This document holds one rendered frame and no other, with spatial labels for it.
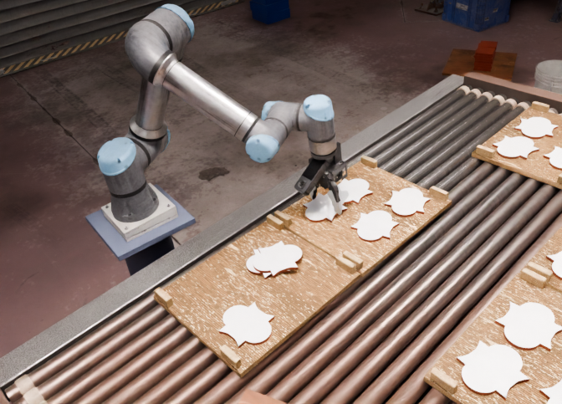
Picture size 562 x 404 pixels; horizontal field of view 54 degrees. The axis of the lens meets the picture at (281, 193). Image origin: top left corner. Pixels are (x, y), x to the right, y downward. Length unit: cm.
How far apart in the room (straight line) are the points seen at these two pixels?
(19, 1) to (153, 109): 429
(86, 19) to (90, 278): 356
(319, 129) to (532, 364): 73
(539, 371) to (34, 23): 538
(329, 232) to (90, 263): 184
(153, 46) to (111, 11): 475
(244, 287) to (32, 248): 214
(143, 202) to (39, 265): 159
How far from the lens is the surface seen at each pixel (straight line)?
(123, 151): 169
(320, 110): 142
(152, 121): 171
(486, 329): 135
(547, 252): 158
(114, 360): 139
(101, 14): 613
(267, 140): 135
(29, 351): 150
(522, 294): 145
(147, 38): 143
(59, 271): 318
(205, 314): 139
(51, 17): 598
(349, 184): 173
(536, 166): 191
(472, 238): 160
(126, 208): 177
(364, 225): 157
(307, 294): 139
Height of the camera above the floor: 195
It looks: 36 degrees down
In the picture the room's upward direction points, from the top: 6 degrees counter-clockwise
